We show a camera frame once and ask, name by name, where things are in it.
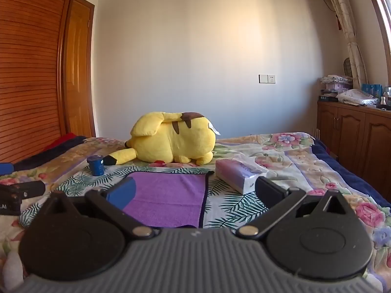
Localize red cloth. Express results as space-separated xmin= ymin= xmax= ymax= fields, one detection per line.
xmin=43 ymin=133 xmax=79 ymax=152

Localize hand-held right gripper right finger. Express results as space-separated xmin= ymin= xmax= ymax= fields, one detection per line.
xmin=237 ymin=176 xmax=350 ymax=239

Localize wooden window frame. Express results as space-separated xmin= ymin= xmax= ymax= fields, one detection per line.
xmin=362 ymin=0 xmax=391 ymax=90

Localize floral storage box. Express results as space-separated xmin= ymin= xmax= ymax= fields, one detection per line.
xmin=320 ymin=74 xmax=354 ymax=92

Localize patterned curtain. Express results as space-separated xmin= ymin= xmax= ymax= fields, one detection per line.
xmin=319 ymin=0 xmax=369 ymax=91

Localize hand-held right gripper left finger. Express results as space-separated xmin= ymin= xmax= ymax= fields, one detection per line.
xmin=39 ymin=176 xmax=156 ymax=239

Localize purple towel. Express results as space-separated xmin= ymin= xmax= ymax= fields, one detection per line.
xmin=122 ymin=171 xmax=215 ymax=229

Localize tissue pack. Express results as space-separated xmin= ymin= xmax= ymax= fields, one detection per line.
xmin=215 ymin=158 xmax=268 ymax=195

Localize wooden door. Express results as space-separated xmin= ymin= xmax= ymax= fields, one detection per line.
xmin=64 ymin=0 xmax=97 ymax=138

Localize yellow plush toy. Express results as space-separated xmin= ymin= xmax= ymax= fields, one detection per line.
xmin=125 ymin=111 xmax=221 ymax=166

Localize navy blue blanket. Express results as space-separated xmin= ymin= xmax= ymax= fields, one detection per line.
xmin=310 ymin=139 xmax=391 ymax=209

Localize blue round container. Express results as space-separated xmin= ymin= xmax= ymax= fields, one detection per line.
xmin=87 ymin=155 xmax=105 ymax=177

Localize floral bed blanket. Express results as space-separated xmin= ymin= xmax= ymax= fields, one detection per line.
xmin=0 ymin=132 xmax=391 ymax=293

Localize black box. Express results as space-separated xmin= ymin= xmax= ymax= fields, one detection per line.
xmin=318 ymin=90 xmax=339 ymax=103

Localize wooden slatted wardrobe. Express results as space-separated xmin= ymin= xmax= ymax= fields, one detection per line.
xmin=0 ymin=0 xmax=80 ymax=164

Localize dark cloth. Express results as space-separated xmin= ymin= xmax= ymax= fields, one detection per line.
xmin=12 ymin=135 xmax=92 ymax=171

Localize blue boxes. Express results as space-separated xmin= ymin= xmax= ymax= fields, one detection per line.
xmin=362 ymin=83 xmax=382 ymax=98

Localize wooden cabinet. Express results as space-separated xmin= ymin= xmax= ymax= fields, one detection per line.
xmin=317 ymin=101 xmax=391 ymax=196

